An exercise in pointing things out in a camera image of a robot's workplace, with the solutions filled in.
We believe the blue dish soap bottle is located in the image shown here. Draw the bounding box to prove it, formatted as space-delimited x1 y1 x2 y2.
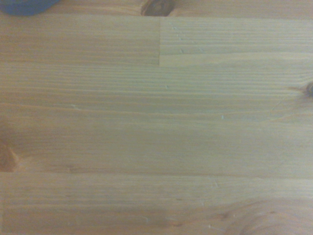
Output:
0 0 60 17

